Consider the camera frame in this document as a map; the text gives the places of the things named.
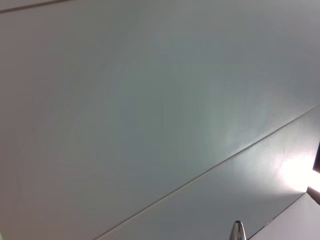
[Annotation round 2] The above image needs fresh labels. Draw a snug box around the silver white pen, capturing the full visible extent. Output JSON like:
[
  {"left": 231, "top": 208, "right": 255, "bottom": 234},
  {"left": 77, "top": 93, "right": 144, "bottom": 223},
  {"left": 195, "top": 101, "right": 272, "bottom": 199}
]
[{"left": 229, "top": 220, "right": 247, "bottom": 240}]

